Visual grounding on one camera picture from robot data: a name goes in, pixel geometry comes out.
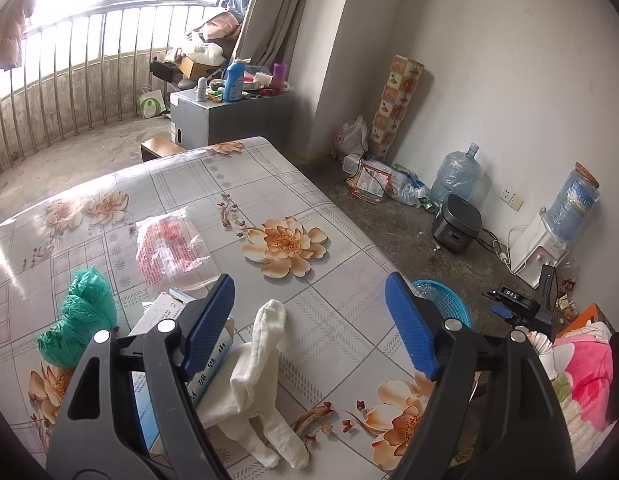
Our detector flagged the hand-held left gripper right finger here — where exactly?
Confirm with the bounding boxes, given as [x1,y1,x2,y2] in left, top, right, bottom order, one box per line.
[384,272,575,480]

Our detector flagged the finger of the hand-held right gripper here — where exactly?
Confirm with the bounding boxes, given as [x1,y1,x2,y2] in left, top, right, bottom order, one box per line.
[484,285,540,321]
[538,265,560,311]

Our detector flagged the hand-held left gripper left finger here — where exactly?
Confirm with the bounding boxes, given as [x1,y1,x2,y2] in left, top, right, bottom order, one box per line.
[47,272,236,480]

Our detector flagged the blue plastic basket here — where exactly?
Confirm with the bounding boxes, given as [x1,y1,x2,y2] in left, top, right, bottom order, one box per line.
[412,279,474,331]

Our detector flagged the white blue cardboard box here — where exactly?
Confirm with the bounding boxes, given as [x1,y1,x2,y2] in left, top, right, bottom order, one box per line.
[126,287,236,453]

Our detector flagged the white cloth glove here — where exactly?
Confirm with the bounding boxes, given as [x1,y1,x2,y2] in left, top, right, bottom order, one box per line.
[197,299,310,471]

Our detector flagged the clear red-printed plastic wrapper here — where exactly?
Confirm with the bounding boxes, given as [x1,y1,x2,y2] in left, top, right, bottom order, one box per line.
[134,212,215,293]

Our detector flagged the green plastic bag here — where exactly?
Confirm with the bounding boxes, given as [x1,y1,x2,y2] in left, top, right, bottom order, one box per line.
[37,267,118,368]

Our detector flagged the person's right hand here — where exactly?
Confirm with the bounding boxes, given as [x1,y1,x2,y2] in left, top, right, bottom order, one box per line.
[529,332,570,383]

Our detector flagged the orange box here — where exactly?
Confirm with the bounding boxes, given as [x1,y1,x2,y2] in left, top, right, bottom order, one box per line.
[559,302,606,336]

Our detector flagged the white water dispenser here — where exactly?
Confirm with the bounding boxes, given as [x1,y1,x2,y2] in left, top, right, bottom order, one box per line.
[509,207,570,288]

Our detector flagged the pink blanket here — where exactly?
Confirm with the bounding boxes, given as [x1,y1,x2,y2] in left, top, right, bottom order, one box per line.
[554,330,615,426]

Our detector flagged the dispenser water bottle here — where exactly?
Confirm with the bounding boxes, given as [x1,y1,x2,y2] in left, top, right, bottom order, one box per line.
[545,162,601,248]

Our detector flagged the dark cloth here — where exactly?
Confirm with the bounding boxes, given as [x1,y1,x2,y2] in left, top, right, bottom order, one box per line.
[607,332,619,421]

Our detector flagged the grey rice cooker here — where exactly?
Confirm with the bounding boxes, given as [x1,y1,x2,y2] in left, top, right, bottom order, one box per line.
[432,194,483,255]

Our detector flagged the large water jug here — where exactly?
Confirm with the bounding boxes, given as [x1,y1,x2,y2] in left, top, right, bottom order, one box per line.
[429,142,481,206]

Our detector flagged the pile of plastic packaging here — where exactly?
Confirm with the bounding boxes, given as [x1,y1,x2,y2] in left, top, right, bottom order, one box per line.
[342,155,433,208]

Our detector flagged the brown wooden stool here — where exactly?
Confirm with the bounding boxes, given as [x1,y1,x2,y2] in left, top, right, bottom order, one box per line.
[141,137,185,162]

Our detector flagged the white plastic bag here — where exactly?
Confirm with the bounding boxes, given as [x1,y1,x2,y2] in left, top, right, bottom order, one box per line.
[333,116,369,158]

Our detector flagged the grey cabinet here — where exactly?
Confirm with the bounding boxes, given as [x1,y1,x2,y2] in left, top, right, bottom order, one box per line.
[170,87,295,153]

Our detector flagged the patterned cardboard box stack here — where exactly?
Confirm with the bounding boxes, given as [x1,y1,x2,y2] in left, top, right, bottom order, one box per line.
[370,54,425,158]

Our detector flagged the green white paper bag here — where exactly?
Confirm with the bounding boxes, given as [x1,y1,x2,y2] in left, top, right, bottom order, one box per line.
[140,85,169,120]

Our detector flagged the blue detergent bottle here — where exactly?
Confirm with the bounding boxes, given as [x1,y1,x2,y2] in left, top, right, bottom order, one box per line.
[224,59,246,103]

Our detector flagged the white stuffed bag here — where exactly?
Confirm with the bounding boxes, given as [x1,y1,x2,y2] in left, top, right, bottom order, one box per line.
[182,40,225,66]

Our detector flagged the metal balcony railing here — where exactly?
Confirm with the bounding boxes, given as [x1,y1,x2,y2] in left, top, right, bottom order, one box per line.
[0,0,230,173]

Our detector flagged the brown bag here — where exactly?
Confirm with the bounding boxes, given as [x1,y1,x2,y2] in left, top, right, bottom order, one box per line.
[200,10,243,41]

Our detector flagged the grey curtain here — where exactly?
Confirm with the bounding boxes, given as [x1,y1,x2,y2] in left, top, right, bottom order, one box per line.
[232,0,317,68]

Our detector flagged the beige hanging coat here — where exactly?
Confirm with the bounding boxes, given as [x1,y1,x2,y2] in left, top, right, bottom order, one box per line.
[0,0,28,86]

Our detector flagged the black power cable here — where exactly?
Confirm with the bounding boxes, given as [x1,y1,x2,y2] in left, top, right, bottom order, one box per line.
[477,227,513,261]

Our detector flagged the wall socket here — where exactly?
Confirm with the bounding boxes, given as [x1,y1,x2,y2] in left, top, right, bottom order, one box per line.
[499,186,524,211]

